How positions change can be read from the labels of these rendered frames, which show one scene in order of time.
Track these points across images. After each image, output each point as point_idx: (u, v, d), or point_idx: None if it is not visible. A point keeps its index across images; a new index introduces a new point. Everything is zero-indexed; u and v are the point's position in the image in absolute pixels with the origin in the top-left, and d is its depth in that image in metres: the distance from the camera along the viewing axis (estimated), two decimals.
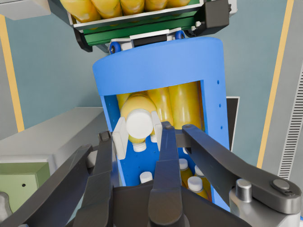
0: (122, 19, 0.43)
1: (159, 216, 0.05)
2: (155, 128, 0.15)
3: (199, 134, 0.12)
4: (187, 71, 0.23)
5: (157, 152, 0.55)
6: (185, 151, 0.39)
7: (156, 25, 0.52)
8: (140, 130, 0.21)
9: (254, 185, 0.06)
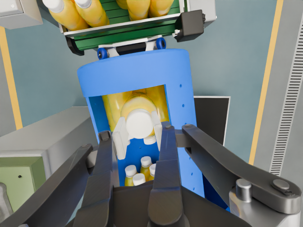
0: (107, 28, 0.48)
1: (159, 216, 0.05)
2: (155, 128, 0.15)
3: (199, 134, 0.12)
4: (150, 77, 0.28)
5: (142, 147, 0.60)
6: None
7: (140, 32, 0.56)
8: None
9: (254, 185, 0.06)
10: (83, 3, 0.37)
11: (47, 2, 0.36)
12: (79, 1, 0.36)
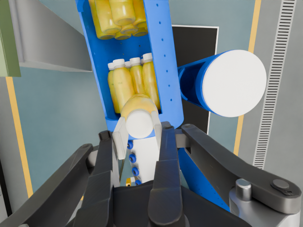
0: None
1: (159, 216, 0.05)
2: (155, 128, 0.15)
3: (199, 134, 0.12)
4: None
5: None
6: None
7: None
8: None
9: (254, 185, 0.06)
10: (143, 138, 0.22)
11: None
12: (138, 135, 0.21)
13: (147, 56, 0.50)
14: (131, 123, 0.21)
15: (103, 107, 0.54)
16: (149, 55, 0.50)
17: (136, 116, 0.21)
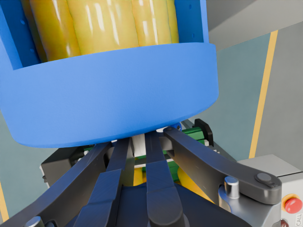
0: (166, 159, 0.41)
1: (161, 217, 0.05)
2: None
3: (181, 137, 0.12)
4: (52, 88, 0.10)
5: None
6: None
7: None
8: None
9: (241, 181, 0.07)
10: None
11: None
12: None
13: None
14: None
15: None
16: None
17: None
